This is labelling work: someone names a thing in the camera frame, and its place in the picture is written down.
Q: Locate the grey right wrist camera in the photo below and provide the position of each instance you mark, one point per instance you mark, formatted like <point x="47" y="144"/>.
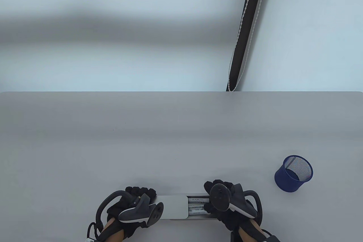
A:
<point x="269" y="239"/>

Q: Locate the person's right forearm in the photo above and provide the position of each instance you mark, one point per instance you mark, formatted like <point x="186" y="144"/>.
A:
<point x="249" y="233"/>

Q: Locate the person's right hand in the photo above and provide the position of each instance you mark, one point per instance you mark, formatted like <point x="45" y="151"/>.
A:
<point x="228" y="222"/>

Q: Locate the blue mesh pen cup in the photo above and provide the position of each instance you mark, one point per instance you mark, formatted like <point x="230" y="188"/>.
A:
<point x="286" y="181"/>

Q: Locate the person's left forearm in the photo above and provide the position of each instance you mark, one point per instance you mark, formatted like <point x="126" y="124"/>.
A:
<point x="113" y="232"/>

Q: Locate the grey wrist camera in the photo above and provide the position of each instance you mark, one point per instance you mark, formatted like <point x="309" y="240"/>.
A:
<point x="90" y="239"/>
<point x="269" y="239"/>

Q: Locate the person's left hand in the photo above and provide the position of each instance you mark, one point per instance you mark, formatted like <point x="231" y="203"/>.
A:
<point x="120" y="206"/>

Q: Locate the silver sliding box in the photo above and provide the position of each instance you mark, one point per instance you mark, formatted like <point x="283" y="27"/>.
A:
<point x="173" y="208"/>

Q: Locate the grey right hand controller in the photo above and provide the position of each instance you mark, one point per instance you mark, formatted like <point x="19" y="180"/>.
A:
<point x="219" y="198"/>

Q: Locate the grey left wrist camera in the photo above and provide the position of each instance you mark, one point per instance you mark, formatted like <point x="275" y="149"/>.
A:
<point x="90" y="239"/>

